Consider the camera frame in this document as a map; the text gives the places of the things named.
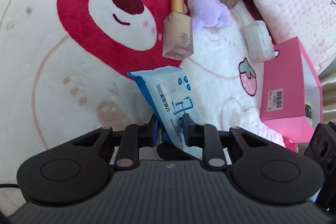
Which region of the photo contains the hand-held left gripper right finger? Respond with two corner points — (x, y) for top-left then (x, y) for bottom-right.
(182, 113), (271, 170)

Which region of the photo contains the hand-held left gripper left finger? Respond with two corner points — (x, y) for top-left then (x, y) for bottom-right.
(71, 112), (159, 170)

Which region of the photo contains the blue wet wipes pack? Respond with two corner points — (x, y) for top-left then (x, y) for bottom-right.
(127, 67), (204, 160)

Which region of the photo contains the pink cardboard box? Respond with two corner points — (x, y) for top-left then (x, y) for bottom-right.
(260, 36), (323, 144)

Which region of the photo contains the beige foundation bottle gold cap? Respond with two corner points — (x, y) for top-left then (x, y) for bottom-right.
(162, 0), (194, 60)

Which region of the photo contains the clear plastic pack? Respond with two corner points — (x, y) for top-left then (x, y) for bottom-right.
(240, 20), (275, 64)

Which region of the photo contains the purple plush toy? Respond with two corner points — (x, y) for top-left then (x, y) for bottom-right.
(181, 0), (233, 30)

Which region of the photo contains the gold curtain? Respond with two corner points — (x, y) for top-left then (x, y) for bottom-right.
(319, 67), (336, 125)

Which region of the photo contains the printed bear blanket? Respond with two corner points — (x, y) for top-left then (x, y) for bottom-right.
(0, 0), (323, 188)

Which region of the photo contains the pink checked cartoon pillow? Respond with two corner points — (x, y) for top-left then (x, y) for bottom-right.
(230, 0), (336, 75)

